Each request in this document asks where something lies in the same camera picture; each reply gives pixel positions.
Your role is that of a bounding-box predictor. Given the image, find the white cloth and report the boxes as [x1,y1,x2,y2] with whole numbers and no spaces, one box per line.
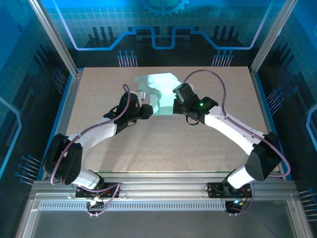
[133,71,184,116]

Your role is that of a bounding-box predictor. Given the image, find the wide aluminium base beam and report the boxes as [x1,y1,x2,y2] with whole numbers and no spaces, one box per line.
[29,171,299,202]

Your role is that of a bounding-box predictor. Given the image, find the grey metal platform sheet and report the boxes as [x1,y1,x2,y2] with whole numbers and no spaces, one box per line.
[14,193,313,238]

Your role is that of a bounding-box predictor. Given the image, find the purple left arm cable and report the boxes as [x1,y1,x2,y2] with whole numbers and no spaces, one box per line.
[49,83,131,218]

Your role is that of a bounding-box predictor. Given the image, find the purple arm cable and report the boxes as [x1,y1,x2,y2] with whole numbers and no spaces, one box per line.
[183,68,292,218]
[49,83,131,218]

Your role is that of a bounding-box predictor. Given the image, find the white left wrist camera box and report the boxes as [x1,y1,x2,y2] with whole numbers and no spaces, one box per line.
[131,91,148,103]

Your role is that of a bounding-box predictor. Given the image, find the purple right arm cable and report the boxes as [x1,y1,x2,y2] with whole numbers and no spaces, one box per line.
[183,68,292,218]

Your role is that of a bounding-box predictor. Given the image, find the aluminium frame rail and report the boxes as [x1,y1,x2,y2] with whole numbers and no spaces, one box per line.
[41,69,84,179]
[249,68,292,180]

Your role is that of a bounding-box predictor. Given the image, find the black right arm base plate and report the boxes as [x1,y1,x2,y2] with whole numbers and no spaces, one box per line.
[206,182,254,199]

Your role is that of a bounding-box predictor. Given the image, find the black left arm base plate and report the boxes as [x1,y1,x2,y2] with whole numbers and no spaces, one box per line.
[75,182,121,199]

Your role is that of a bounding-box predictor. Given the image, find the slotted grey cable duct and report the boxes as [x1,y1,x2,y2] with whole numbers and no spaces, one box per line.
[39,201,230,212]

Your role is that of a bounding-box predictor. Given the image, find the aluminium frame post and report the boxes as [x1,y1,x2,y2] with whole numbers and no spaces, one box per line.
[249,0,299,73]
[27,0,79,75]

